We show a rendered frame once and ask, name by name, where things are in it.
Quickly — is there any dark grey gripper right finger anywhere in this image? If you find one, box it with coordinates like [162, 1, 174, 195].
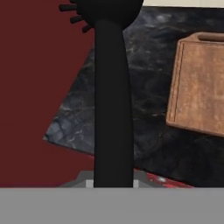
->
[132, 170, 165, 188]

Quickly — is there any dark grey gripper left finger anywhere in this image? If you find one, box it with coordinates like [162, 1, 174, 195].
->
[59, 171, 95, 188]

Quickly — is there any brown wooden cutting board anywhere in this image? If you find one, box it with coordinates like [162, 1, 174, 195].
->
[165, 31, 224, 137]

